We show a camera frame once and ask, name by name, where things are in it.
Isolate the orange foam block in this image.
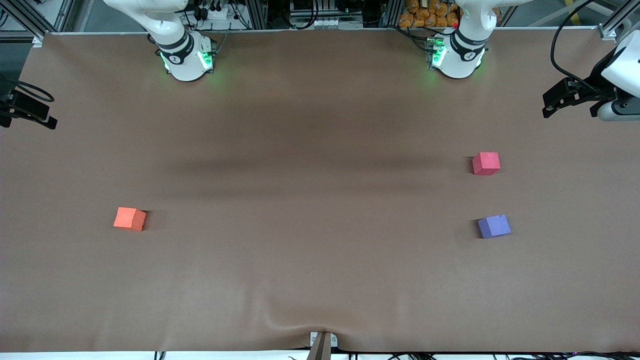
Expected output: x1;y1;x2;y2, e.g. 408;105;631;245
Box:
113;207;147;232

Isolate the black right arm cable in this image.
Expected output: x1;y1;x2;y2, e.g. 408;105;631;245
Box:
0;75;55;103

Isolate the aluminium post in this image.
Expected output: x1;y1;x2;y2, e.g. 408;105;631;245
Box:
380;0;407;28
244;0;269;30

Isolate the grey metal bracket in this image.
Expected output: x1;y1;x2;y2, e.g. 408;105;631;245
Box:
309;331;339;349

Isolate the white terminal strip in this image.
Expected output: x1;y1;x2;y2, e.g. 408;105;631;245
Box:
290;17;364;30

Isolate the white power strip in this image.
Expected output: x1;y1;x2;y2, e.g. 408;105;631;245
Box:
192;4;237;22

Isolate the brown table mat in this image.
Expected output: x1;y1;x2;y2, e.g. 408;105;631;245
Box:
0;27;640;354

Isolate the aluminium frame profile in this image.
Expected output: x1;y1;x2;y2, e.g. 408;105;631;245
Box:
597;0;640;42
0;0;77;48

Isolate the green-lit circuit board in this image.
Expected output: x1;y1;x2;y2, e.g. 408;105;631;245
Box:
426;36;447;69

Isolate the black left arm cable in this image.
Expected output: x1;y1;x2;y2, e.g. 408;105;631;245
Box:
550;0;608;96

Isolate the purple foam block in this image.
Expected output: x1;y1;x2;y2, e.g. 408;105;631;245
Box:
477;214;512;239

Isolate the red foam block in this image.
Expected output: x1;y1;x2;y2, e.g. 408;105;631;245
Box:
472;152;501;176

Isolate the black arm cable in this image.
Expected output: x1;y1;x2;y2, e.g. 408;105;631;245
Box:
550;0;608;96
0;75;55;103

